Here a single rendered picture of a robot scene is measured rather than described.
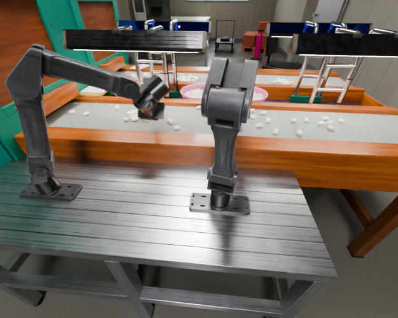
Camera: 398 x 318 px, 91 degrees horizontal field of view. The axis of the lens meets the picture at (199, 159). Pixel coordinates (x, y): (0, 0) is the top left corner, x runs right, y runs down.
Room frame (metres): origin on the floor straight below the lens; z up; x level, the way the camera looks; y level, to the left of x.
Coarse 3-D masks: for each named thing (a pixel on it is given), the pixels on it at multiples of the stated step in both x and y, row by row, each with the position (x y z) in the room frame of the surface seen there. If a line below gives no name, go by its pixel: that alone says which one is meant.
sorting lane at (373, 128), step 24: (48, 120) 0.88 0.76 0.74; (72, 120) 0.88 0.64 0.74; (96, 120) 0.88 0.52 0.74; (120, 120) 0.89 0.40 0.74; (192, 120) 0.89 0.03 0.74; (264, 120) 0.90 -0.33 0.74; (288, 120) 0.90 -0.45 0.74; (312, 120) 0.90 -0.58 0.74; (336, 120) 0.90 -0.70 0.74; (360, 120) 0.90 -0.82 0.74; (384, 120) 0.90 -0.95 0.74
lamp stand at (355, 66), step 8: (336, 32) 1.05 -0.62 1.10; (344, 32) 0.98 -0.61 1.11; (352, 32) 0.92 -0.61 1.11; (360, 32) 0.90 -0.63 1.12; (376, 32) 1.00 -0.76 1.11; (384, 32) 0.95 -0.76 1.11; (392, 32) 0.91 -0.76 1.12; (328, 56) 1.05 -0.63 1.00; (360, 56) 1.04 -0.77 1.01; (328, 64) 1.05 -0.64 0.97; (336, 64) 1.05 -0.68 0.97; (344, 64) 1.05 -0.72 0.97; (352, 64) 1.05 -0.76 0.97; (320, 72) 1.06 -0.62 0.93; (352, 72) 1.04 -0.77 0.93; (320, 80) 1.05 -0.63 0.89; (352, 80) 1.05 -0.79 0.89; (320, 88) 1.05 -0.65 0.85; (328, 88) 1.05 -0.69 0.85; (336, 88) 1.05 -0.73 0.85; (344, 88) 1.04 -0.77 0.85; (312, 96) 1.05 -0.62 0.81; (344, 96) 1.05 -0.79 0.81; (336, 104) 1.05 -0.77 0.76
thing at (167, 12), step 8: (136, 0) 5.49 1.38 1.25; (144, 0) 5.89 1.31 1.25; (152, 0) 5.53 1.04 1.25; (160, 0) 5.55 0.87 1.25; (168, 0) 5.96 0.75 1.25; (136, 8) 5.49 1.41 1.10; (152, 8) 5.90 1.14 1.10; (160, 8) 5.92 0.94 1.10; (168, 8) 5.94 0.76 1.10; (152, 16) 5.89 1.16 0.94; (160, 16) 5.92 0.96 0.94; (168, 16) 5.94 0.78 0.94; (152, 56) 5.43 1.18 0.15; (160, 56) 5.45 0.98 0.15; (168, 56) 5.48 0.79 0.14
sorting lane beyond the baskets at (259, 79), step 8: (120, 72) 1.75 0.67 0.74; (128, 72) 1.75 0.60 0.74; (144, 72) 1.76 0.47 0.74; (200, 80) 1.54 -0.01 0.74; (256, 80) 1.55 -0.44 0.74; (264, 80) 1.55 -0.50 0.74; (272, 80) 1.55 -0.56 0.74; (288, 80) 1.55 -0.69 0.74; (296, 80) 1.56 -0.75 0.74; (304, 80) 1.56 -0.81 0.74; (312, 80) 1.56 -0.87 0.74; (328, 80) 1.56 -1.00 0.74; (336, 80) 1.56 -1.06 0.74
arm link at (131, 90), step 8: (152, 80) 0.65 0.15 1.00; (160, 80) 0.66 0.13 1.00; (128, 88) 0.59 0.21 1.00; (136, 88) 0.60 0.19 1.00; (144, 88) 0.63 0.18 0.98; (152, 88) 0.65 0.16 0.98; (160, 88) 0.65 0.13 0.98; (168, 88) 0.66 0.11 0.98; (136, 96) 0.60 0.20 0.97; (160, 96) 0.65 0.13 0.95
